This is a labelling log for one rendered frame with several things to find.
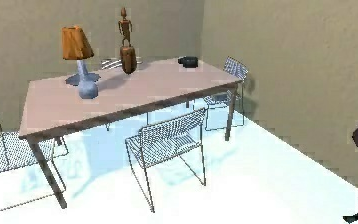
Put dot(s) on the pale wooden dining table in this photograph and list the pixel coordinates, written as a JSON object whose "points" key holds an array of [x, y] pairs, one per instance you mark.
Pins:
{"points": [[133, 95]]}

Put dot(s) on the small black object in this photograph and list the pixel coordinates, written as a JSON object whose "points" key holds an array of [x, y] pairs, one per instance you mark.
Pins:
{"points": [[188, 61]]}

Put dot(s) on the brown wooden figure statue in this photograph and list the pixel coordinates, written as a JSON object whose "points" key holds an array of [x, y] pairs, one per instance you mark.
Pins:
{"points": [[127, 50]]}

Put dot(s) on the orange shade blue table lamp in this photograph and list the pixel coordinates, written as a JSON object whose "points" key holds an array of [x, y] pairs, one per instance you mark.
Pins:
{"points": [[77, 46]]}

